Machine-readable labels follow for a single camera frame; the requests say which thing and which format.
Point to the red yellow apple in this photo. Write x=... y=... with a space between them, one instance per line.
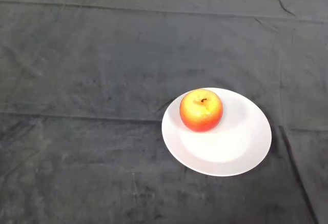
x=201 y=111

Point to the white round plate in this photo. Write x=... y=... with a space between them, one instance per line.
x=225 y=147

